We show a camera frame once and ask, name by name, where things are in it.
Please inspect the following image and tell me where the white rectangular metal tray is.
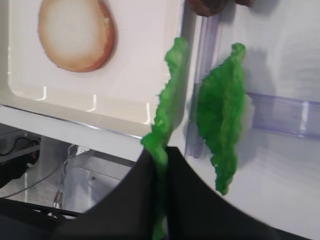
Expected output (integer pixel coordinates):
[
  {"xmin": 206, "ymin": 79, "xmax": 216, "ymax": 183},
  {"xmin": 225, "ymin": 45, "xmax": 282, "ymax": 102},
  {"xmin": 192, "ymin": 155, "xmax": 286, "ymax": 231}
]
[{"xmin": 0, "ymin": 0, "xmax": 185, "ymax": 137}]

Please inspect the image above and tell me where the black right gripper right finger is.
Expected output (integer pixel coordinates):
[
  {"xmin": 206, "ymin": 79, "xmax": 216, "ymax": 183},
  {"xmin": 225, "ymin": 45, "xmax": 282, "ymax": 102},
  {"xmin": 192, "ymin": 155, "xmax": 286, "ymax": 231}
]
[{"xmin": 165, "ymin": 146, "xmax": 320, "ymax": 240}]

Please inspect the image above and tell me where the bread slice on tray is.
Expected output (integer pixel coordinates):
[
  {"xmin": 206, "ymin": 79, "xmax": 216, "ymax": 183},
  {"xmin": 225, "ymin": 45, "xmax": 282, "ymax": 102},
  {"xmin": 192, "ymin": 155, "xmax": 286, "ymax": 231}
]
[{"xmin": 37, "ymin": 0, "xmax": 116, "ymax": 73}]

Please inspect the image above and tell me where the right clear acrylic rack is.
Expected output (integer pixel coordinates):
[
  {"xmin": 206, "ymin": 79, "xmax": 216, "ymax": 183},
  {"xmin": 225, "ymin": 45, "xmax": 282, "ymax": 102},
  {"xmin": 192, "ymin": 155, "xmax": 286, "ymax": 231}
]
[{"xmin": 186, "ymin": 9, "xmax": 320, "ymax": 159}]

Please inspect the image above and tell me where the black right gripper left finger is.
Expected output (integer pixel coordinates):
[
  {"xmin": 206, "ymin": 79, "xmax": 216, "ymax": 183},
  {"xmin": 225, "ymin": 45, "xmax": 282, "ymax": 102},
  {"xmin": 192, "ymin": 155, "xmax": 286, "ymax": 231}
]
[{"xmin": 51, "ymin": 150, "xmax": 157, "ymax": 240}]

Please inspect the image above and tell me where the green lettuce leaf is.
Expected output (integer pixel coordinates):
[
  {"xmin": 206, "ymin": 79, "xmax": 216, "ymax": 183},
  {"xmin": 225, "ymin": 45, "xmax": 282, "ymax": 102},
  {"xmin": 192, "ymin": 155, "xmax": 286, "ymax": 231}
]
[
  {"xmin": 140, "ymin": 37, "xmax": 190, "ymax": 240},
  {"xmin": 196, "ymin": 43, "xmax": 246, "ymax": 196}
]

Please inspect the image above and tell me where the left brown meat patty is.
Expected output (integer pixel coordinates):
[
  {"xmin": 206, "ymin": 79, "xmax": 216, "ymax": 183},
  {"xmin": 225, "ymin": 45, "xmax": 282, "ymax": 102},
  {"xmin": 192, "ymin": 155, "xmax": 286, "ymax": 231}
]
[{"xmin": 187, "ymin": 0, "xmax": 228, "ymax": 17}]

